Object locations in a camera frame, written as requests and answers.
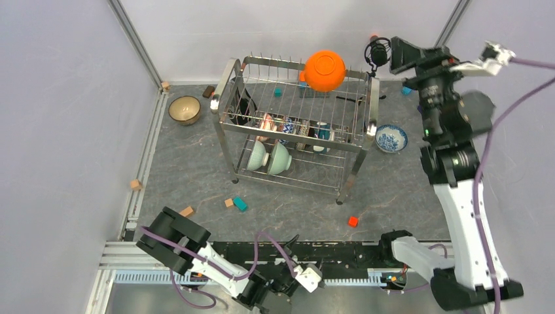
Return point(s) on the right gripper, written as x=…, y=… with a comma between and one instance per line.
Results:
x=430, y=63

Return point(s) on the blue white floral bowl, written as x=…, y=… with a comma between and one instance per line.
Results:
x=391, y=138

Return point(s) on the celadon green bowl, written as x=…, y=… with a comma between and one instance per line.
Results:
x=280, y=160

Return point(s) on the brown glazed bowl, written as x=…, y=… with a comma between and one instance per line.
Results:
x=185, y=110

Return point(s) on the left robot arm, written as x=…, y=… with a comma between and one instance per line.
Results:
x=182, y=245

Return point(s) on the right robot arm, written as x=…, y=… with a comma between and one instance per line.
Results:
x=474, y=276

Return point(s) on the steel two-tier dish rack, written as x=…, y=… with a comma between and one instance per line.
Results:
x=351, y=110

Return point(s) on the black microphone on tripod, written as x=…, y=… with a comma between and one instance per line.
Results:
x=377, y=54

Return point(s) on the orange plastic bowl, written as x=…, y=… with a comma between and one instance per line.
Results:
x=324, y=71

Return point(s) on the teal white cup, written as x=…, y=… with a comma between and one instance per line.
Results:
x=322, y=130

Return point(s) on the dark patterned bowl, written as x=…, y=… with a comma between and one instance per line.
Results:
x=303, y=131

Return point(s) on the blue zigzag patterned bowl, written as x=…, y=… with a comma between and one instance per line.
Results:
x=288, y=127

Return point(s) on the pink patterned bowl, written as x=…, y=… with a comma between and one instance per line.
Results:
x=267, y=124

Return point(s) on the orange cube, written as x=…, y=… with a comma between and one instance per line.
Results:
x=353, y=222

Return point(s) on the black bowl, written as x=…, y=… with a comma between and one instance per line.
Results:
x=242, y=105

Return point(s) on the pale green bowl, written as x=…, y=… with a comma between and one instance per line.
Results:
x=258, y=158

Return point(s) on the dark brown block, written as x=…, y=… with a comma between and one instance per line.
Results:
x=208, y=92

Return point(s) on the teal block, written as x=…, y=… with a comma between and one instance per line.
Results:
x=240, y=204

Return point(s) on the tan wooden block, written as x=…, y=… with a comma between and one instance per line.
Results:
x=187, y=212

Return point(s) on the tan wooden cube left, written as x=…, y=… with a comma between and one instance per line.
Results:
x=136, y=185

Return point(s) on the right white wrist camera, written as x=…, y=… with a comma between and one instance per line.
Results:
x=492, y=59

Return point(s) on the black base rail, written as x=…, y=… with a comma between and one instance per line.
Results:
x=337, y=260

